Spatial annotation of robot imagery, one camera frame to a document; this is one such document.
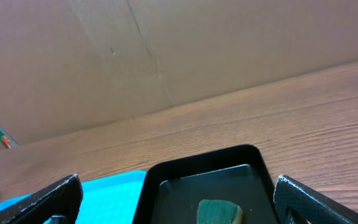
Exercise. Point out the black water tray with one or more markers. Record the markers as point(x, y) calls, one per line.
point(172, 190)

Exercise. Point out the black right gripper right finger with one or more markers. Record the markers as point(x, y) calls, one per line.
point(298, 203)

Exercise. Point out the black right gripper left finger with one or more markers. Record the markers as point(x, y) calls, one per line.
point(57, 203)

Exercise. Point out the teal plastic tray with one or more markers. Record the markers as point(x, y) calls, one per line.
point(111, 199)

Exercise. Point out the green yellow scrub sponge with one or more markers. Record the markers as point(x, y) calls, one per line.
point(219, 212)

